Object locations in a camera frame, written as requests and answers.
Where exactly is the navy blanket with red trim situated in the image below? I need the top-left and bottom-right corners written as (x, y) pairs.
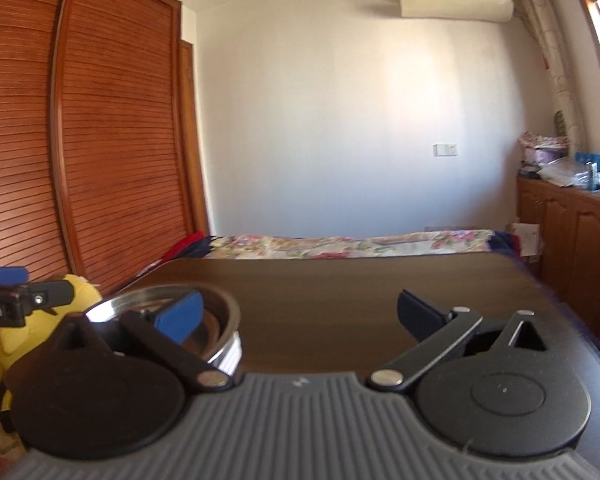
top-left (489, 230), bottom-right (524, 257)

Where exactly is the pink storage box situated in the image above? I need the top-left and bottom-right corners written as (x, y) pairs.
top-left (522, 148), bottom-right (569, 166)

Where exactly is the brown wooden cabinet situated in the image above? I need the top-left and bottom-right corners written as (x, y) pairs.
top-left (516, 175), bottom-right (600, 377)

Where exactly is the yellow plush toy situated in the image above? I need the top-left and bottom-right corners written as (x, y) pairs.
top-left (0, 274), bottom-right (104, 406)

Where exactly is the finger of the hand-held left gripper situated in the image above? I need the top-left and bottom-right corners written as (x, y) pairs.
top-left (0, 280), bottom-right (77, 317)
top-left (0, 266), bottom-right (30, 287)

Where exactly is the floral cloth pile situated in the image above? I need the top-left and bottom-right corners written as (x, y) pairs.
top-left (520, 131), bottom-right (570, 150)

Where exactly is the clear plastic bag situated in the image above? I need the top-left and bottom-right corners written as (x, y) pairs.
top-left (536, 156), bottom-right (591, 189)

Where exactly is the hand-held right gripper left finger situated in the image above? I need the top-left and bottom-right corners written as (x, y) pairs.
top-left (50, 291), bottom-right (234, 395)

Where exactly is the red and navy folded cloth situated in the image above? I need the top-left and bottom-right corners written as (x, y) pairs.
top-left (161, 232), bottom-right (214, 264)

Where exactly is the patterned beige curtain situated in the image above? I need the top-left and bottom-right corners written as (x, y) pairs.
top-left (507, 0), bottom-right (589, 155)

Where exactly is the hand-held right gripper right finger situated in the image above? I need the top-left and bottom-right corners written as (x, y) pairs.
top-left (369, 289), bottom-right (549, 395)

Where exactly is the floral quilted blanket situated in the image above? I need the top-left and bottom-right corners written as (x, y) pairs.
top-left (205, 229), bottom-right (496, 260)

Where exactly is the large steel bowl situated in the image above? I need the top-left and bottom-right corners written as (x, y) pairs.
top-left (85, 305), bottom-right (244, 377)

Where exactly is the brown slatted wooden wardrobe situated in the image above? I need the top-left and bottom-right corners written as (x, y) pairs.
top-left (0, 0), bottom-right (212, 295)

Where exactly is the white paper bag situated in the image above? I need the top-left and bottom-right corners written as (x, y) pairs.
top-left (511, 222), bottom-right (540, 259)

